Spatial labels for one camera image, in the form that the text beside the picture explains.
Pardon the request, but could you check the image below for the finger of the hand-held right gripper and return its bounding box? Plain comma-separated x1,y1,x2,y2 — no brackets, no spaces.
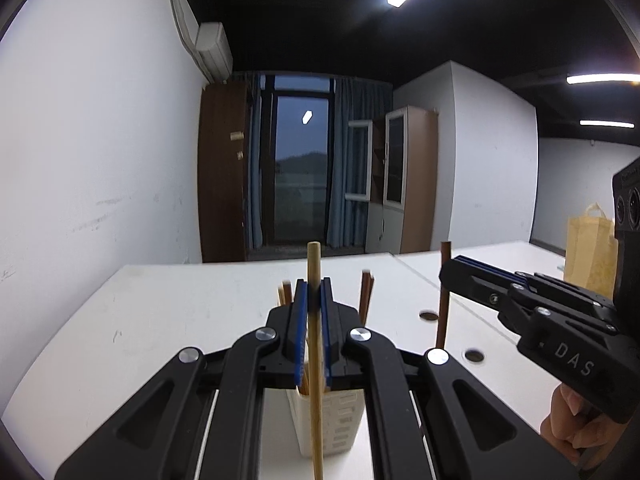
438,257,617,342
456,255,617,322

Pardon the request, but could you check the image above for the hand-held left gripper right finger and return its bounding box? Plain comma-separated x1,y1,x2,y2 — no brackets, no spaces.
321,279,582,480

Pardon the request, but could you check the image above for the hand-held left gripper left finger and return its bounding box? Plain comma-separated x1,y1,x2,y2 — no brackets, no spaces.
54,279,308,480

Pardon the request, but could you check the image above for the dark brown wooden chopstick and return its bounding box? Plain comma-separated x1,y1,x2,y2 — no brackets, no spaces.
358,269,375,326
436,241,453,351

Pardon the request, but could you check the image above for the light bamboo chopstick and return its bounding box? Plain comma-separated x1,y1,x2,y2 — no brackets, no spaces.
306,241,326,480

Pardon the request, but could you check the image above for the cream slotted utensil holder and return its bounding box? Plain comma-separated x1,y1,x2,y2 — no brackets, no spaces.
285,385,371,459

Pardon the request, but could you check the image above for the person's right hand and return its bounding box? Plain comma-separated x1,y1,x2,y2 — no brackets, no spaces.
540,384,640,471

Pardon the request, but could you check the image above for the yellow paper bag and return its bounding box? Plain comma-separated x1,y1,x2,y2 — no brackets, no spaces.
565,202,619,297

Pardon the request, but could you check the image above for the wooden cabinet with glass door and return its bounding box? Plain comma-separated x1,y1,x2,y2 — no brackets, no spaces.
367,105,440,255

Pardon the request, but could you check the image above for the dark glass balcony door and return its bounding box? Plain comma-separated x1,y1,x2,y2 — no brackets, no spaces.
260,74,336,248

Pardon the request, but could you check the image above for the dark brown wardrobe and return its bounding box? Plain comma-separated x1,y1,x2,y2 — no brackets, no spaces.
197,82,253,263

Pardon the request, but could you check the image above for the blue-grey curtain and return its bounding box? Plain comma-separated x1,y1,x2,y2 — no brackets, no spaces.
247,74,266,250
326,77,393,248

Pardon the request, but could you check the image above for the white window sash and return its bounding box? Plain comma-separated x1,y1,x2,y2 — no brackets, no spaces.
345,119,373,203

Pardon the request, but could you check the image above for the white air conditioner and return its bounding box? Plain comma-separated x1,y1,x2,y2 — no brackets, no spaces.
195,21,234,81

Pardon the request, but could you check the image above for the white wall conduit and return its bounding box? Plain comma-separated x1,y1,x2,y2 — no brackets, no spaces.
156,0,208,76

